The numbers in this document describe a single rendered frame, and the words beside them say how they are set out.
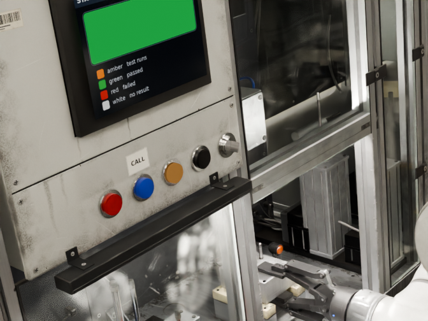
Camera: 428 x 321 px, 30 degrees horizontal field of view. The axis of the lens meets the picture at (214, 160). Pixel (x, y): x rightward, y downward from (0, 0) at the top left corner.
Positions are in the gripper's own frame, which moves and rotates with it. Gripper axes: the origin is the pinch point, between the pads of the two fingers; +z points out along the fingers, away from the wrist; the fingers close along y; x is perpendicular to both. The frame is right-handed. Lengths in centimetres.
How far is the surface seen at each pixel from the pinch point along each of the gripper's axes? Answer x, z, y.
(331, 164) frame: -27.7, 3.6, 15.3
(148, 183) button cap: 42, -16, 42
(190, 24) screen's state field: 31, -17, 63
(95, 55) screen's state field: 48, -17, 63
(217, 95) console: 25, -15, 50
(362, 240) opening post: -18.5, -9.9, 3.7
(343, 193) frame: -30.9, 3.2, 6.7
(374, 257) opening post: -18.5, -12.7, 0.3
